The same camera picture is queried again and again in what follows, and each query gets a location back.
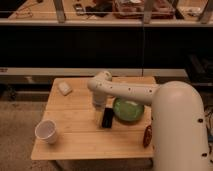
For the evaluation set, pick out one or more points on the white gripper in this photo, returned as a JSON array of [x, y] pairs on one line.
[[99, 101]]

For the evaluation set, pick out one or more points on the dark phone on shelf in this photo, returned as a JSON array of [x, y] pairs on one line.
[[79, 9]]

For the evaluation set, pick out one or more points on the wooden table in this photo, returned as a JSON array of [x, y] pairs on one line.
[[78, 135]]

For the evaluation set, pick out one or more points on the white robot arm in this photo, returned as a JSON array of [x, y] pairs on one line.
[[179, 132]]

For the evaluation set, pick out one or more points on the green bowl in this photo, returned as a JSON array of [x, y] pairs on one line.
[[128, 111]]

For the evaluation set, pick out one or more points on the black rectangular block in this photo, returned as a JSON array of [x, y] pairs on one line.
[[107, 118]]

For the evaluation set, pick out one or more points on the white sponge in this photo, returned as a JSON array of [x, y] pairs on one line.
[[64, 88]]

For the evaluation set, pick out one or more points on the tray of items on shelf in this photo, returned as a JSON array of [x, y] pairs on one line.
[[161, 9]]

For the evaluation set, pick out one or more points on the red chili pepper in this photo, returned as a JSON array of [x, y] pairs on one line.
[[147, 136]]

